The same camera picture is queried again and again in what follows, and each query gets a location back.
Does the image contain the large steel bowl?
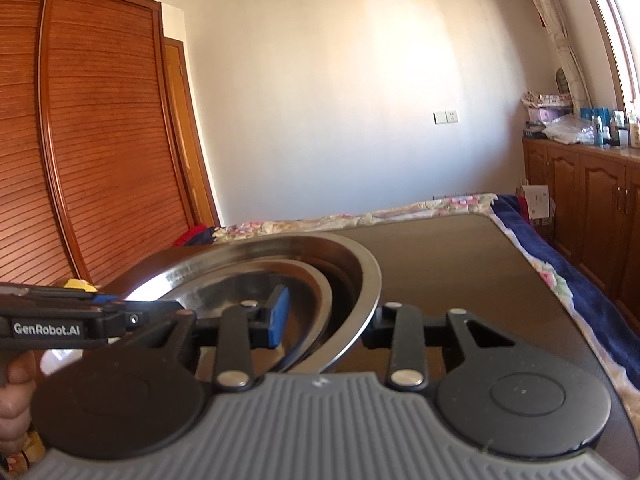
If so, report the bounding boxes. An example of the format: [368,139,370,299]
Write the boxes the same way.
[127,233,382,374]

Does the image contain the stacked boxes on cabinet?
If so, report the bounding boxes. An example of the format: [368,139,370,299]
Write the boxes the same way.
[521,91,574,139]

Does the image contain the clear plastic bag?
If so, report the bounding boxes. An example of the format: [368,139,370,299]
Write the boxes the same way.
[542,115,594,145]

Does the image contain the patterned window curtain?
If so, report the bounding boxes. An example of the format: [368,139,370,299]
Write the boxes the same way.
[533,0,591,114]

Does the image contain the floral bed quilt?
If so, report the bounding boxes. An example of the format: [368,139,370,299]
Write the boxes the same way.
[171,192,640,411]

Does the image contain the left hand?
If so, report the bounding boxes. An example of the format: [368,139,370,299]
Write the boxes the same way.
[0,351,38,455]

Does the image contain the wooden louvred wardrobe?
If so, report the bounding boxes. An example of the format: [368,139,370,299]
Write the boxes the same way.
[1,0,219,285]

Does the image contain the wooden cabinet row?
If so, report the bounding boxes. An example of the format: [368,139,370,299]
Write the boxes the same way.
[522,138,640,330]

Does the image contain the medium steel bowl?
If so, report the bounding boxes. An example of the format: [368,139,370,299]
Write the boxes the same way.
[167,258,333,374]

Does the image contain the white paper bag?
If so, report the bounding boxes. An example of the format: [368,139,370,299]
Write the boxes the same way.
[516,184,551,221]

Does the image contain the white wall switch plate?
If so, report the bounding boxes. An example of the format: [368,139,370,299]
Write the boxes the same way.
[434,112,458,125]

